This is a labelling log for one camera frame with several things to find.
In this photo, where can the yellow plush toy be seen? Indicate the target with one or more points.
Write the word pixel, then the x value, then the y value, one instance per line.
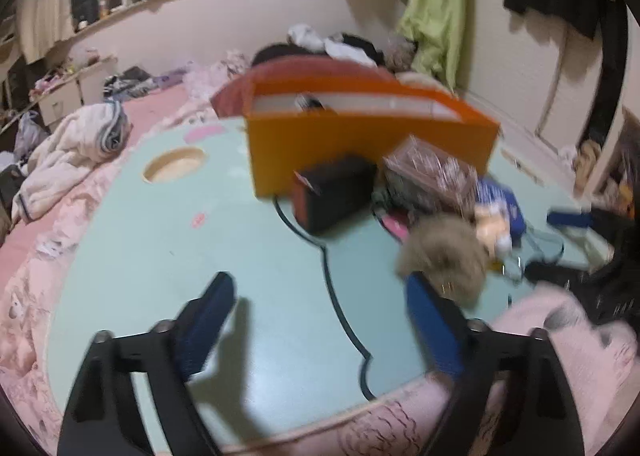
pixel 492 228

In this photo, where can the cream curtain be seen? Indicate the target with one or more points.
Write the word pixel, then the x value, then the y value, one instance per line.
pixel 42 15

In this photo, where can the grey plastic bag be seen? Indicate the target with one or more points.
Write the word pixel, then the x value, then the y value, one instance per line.
pixel 29 133

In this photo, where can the blue packet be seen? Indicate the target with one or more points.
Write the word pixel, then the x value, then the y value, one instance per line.
pixel 502 196

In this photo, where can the pink flat item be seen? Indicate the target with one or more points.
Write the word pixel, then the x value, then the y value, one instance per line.
pixel 397 228

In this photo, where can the white hoodie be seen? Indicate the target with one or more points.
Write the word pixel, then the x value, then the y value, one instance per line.
pixel 306 36

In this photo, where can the white garment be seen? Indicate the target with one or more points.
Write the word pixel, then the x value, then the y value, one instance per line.
pixel 345 49

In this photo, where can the white desk with drawers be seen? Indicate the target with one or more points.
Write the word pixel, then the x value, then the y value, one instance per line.
pixel 60 103

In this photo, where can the dark patterned clothes pile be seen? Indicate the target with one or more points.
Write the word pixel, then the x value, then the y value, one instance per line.
pixel 127 81

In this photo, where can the beige knit cloth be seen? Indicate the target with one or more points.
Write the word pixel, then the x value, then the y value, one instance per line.
pixel 400 54

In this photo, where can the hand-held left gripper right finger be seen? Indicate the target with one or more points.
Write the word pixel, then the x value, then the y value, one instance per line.
pixel 435 328

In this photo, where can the orange cardboard box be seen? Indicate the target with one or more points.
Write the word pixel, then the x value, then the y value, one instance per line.
pixel 375 140

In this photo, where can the cream white object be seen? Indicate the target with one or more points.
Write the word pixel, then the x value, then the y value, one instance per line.
pixel 590 246

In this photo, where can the light green hanging cloth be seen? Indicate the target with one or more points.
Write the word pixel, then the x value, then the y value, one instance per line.
pixel 440 10

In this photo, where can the black and white item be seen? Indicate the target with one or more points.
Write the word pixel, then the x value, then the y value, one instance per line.
pixel 310 102

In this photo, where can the clear box with brown print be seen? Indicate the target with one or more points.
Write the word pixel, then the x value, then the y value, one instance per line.
pixel 430 170

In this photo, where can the beige fur pompom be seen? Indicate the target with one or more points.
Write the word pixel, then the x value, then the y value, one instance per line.
pixel 440 256

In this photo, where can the black box with red side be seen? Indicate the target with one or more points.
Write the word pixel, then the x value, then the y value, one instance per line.
pixel 335 191

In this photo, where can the light green cartoon desktop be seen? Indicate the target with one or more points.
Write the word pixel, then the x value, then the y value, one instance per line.
pixel 175 236

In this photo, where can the pink floral blanket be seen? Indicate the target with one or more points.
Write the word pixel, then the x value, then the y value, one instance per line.
pixel 550 341

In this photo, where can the pink bed sheet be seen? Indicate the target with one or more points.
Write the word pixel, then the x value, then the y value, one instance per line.
pixel 30 286

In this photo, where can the black clothes pile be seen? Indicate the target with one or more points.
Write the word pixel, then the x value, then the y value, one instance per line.
pixel 275 54

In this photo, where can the brown jar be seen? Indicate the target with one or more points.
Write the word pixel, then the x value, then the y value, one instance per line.
pixel 104 6

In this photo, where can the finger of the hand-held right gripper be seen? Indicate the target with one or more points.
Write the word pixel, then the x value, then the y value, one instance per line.
pixel 550 271
pixel 567 219

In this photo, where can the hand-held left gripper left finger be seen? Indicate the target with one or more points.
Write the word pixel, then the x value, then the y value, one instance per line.
pixel 210 321

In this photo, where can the white fleece blanket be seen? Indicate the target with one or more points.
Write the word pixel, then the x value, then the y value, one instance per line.
pixel 65 150

